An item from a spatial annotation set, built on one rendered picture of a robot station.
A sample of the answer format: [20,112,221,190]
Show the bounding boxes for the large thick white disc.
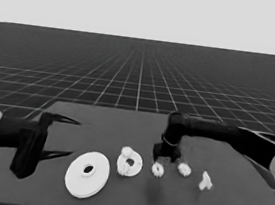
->
[62,147,113,202]

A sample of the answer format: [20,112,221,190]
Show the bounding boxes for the white round carrier with pins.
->
[114,146,146,180]

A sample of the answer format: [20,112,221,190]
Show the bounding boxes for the small white T-shaped piece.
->
[197,170,216,193]

